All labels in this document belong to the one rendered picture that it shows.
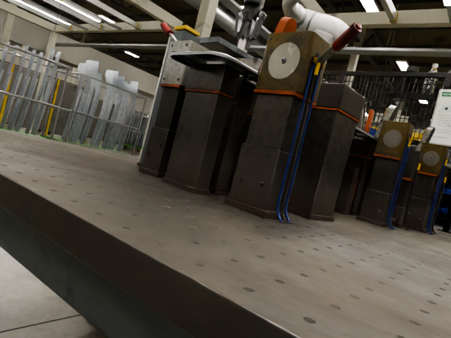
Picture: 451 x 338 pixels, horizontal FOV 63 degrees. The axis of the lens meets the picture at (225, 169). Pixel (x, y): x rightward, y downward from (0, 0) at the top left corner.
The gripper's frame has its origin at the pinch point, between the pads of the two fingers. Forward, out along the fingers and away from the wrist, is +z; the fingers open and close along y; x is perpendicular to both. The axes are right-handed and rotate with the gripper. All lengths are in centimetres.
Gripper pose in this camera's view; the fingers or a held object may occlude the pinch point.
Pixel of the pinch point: (241, 49)
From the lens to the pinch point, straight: 144.0
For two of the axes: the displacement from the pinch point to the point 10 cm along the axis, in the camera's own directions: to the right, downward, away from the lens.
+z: -2.5, 9.7, 0.3
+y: -8.0, -2.2, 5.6
